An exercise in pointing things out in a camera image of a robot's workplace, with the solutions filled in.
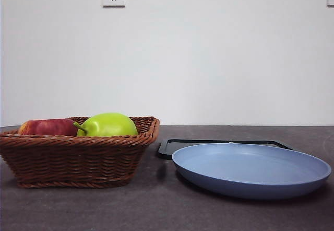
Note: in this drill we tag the blue round plate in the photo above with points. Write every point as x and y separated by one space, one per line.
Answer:
248 173

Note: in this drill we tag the red apple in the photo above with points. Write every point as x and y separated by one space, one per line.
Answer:
47 127

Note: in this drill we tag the brown wicker basket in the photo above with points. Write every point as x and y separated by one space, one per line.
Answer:
73 160

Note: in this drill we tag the green apple with stem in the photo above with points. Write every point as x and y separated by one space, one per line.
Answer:
109 125

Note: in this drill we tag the black flat tray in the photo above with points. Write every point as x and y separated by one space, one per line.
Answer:
164 151

